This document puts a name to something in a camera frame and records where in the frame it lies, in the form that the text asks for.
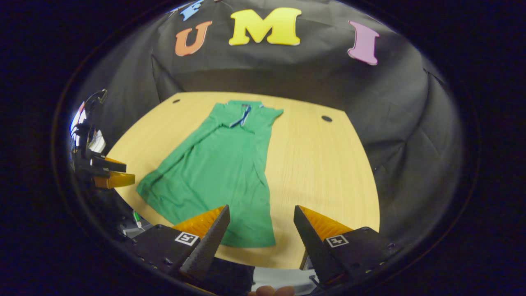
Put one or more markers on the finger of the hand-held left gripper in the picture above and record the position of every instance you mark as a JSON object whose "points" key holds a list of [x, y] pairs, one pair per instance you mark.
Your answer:
{"points": [[117, 180], [111, 166]]}

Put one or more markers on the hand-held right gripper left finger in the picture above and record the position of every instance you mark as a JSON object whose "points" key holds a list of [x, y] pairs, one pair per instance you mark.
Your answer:
{"points": [[209, 242]]}

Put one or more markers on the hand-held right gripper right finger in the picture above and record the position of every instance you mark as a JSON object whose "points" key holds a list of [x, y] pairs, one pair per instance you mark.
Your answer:
{"points": [[312, 246]]}

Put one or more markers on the green T-shirt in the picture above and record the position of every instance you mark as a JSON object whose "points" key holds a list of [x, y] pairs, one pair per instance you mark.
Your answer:
{"points": [[218, 164]]}

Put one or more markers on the black backdrop cloth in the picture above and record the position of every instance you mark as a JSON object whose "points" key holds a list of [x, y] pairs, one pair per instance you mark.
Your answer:
{"points": [[287, 74]]}

